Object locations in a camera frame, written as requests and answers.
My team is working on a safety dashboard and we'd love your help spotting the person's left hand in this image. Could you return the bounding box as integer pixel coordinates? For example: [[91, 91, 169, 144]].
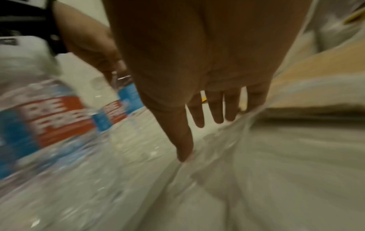
[[55, 2, 128, 84]]

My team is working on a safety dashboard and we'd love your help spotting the person's right hand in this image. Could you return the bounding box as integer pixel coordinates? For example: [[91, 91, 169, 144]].
[[102, 0, 313, 162]]

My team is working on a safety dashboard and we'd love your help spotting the water bottle blue label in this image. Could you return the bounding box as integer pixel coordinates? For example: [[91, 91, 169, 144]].
[[94, 72, 162, 163]]

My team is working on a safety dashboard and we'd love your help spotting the cluster of water bottles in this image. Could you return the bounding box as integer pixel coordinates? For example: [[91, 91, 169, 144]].
[[0, 74, 138, 231]]

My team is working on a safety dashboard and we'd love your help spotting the brown cardboard box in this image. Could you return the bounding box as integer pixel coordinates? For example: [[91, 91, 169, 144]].
[[265, 40, 365, 113]]

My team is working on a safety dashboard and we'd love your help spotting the black wristband with markers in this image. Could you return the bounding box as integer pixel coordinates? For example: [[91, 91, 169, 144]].
[[0, 0, 68, 56]]

